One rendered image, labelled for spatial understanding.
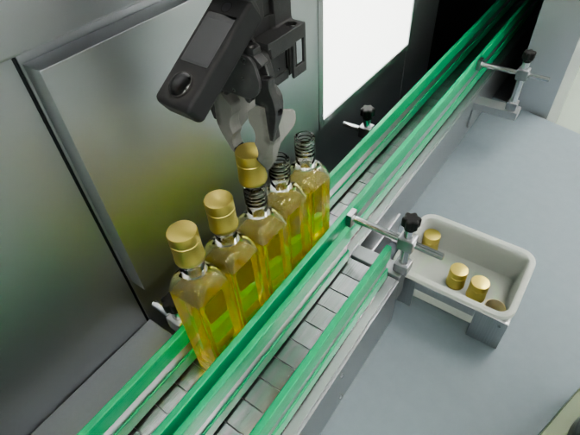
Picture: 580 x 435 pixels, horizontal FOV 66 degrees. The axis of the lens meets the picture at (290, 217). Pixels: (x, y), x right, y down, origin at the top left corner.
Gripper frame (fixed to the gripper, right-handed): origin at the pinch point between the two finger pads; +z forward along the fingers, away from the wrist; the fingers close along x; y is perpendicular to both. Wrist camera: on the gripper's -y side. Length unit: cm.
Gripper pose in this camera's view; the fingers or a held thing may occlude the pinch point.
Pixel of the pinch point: (249, 156)
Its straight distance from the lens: 53.3
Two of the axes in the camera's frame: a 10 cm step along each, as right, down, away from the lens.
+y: 5.9, -6.0, 5.5
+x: -8.1, -3.9, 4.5
